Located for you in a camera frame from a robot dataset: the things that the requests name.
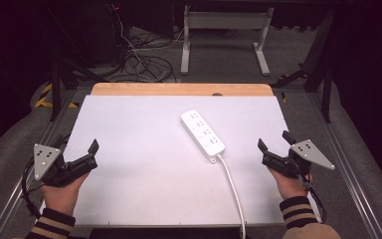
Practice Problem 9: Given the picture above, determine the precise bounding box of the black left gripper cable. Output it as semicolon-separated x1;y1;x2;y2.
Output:
20;158;45;219

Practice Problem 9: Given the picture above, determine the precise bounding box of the black metal stand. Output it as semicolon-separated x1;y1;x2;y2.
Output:
272;9;337;124

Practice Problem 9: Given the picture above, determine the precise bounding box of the person's right hand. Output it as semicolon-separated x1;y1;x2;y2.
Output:
268;166;313;201

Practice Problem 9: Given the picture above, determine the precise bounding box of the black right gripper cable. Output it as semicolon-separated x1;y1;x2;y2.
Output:
298;168;328;224

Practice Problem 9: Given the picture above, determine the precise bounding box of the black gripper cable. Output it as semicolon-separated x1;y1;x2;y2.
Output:
20;158;45;219
298;168;328;224

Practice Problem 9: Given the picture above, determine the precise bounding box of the tangle of floor cables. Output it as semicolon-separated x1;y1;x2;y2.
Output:
107;3;193;84

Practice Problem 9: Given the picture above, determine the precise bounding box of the black tripod stand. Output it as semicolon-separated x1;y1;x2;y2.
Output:
48;53;110;122

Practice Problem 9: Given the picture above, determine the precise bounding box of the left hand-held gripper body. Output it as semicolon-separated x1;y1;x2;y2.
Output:
33;142;98;187

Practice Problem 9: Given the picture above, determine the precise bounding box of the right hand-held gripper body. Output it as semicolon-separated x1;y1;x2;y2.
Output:
261;138;336;180

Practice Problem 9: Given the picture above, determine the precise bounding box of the white power strip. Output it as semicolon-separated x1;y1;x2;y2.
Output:
179;109;227;163

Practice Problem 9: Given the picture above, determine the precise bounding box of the yellow black floor tape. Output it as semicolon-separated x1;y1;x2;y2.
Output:
34;83;80;110

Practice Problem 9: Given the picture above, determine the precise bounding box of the aluminium rail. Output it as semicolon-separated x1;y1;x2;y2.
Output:
0;89;83;239
306;94;382;239

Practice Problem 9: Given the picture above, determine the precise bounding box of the black computer case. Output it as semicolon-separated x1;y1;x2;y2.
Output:
76;1;130;68

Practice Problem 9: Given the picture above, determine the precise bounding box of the white power strip cable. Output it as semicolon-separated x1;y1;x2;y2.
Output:
217;154;248;239

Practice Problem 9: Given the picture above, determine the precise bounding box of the white table cover board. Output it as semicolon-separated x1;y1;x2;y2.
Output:
39;95;322;229

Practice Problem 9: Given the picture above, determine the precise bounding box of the person's left hand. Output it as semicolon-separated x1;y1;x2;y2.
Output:
40;172;91;217

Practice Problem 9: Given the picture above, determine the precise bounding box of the white metal desk frame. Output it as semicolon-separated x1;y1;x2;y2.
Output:
180;5;276;77

